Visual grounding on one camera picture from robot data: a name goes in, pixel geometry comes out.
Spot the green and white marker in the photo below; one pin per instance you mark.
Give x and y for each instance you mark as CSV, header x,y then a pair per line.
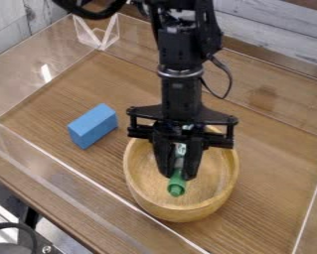
x,y
176,184

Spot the black metal table frame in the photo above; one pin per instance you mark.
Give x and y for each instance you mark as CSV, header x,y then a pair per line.
x,y
30,239

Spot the brown wooden bowl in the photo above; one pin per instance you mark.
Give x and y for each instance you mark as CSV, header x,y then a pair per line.
x,y
171,198

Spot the blue foam block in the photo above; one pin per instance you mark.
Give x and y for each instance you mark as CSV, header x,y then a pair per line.
x,y
92,125

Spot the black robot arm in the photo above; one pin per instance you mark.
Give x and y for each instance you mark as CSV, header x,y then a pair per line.
x,y
188,38

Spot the clear acrylic corner bracket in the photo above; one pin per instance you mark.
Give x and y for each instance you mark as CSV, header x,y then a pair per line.
x,y
96,38

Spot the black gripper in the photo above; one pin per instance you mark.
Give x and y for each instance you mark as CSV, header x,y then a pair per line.
x,y
180,120

